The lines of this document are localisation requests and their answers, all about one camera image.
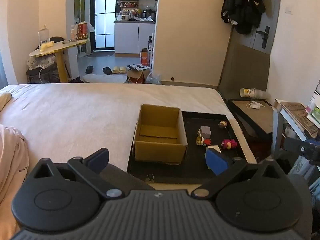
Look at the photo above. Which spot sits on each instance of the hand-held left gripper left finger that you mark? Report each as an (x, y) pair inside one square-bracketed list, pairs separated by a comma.
[(98, 159)]

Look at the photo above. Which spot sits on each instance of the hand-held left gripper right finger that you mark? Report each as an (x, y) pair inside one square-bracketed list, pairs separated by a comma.
[(216, 162)]

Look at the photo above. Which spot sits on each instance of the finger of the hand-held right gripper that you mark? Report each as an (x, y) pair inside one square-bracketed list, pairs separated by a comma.
[(302, 149)]

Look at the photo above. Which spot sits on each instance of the small white toy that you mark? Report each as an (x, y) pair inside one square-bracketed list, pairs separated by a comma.
[(213, 148)]

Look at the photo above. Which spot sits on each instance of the red toy figure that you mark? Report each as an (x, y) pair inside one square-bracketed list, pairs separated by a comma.
[(208, 142)]

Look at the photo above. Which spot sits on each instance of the pink dinosaur toy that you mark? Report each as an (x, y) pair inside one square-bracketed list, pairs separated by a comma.
[(230, 144)]

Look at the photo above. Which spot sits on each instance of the black tray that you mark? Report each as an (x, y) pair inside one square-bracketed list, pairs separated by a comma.
[(192, 160)]

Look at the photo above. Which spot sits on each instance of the yellow white toy figure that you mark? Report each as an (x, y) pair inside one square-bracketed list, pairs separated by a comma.
[(199, 137)]

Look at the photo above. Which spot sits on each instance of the grey cube toy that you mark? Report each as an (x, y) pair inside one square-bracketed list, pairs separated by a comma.
[(205, 131)]

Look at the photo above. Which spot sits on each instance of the brown-haired doll figure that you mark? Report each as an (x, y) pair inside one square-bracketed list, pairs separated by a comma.
[(223, 125)]

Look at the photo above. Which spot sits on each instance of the white side table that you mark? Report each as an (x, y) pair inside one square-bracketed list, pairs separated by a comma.
[(277, 130)]

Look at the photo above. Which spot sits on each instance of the printed book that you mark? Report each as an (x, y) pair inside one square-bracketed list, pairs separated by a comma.
[(298, 116)]

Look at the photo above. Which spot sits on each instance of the white bed sheet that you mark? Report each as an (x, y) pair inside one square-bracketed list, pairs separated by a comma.
[(75, 117)]

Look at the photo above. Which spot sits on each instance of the black box lid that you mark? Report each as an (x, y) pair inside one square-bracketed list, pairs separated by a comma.
[(257, 118)]

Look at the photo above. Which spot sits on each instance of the white face mask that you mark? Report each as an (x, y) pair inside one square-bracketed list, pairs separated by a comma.
[(255, 105)]

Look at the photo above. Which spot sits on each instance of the stack of plastic cups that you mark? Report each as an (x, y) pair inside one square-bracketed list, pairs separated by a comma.
[(255, 93)]

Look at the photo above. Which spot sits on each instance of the white floor mat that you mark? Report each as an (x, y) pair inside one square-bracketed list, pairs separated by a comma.
[(105, 78)]

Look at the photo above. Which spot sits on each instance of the black slipper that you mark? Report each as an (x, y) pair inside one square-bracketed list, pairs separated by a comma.
[(89, 69), (107, 70)]

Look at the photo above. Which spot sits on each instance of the yellow slipper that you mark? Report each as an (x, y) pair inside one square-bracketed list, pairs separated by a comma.
[(122, 69), (115, 70)]

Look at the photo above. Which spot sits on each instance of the cardboard box with papers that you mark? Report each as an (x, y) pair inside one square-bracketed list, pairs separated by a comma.
[(136, 76)]

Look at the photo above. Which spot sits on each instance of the brown board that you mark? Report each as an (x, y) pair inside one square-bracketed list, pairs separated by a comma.
[(245, 70)]

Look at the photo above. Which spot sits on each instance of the clear plastic bag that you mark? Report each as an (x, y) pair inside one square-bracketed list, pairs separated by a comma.
[(153, 78)]

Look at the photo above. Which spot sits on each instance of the black mesh basket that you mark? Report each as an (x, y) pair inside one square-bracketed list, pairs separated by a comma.
[(45, 76)]

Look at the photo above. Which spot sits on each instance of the yellow pillow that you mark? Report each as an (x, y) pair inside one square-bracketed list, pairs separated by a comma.
[(4, 100)]

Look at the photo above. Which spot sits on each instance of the orange carton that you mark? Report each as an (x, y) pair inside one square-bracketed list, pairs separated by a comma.
[(144, 57)]

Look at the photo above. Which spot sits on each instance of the round yellow table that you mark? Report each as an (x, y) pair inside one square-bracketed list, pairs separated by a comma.
[(60, 48)]

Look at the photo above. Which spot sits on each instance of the black door lock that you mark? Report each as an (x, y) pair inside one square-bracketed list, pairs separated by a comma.
[(264, 36)]

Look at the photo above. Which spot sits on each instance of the eyeglasses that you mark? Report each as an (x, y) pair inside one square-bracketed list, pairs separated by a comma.
[(70, 41)]

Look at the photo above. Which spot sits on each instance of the yellow plush toy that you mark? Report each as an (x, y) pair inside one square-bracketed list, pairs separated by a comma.
[(47, 46)]

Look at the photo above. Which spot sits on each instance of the white kitchen cabinet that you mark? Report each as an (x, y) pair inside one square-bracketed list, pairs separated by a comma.
[(135, 37)]

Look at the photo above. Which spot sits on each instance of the red box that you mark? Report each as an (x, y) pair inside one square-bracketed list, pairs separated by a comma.
[(82, 31)]

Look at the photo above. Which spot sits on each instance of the clear water bottle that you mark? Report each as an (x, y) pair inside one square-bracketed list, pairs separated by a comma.
[(43, 35)]

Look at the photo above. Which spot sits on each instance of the black framed glass door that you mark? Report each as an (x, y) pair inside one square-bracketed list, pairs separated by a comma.
[(103, 15)]

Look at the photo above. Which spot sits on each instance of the grey door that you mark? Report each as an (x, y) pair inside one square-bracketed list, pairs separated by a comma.
[(271, 7)]

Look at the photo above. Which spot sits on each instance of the black hanging jackets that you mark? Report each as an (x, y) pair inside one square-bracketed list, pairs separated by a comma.
[(243, 7)]

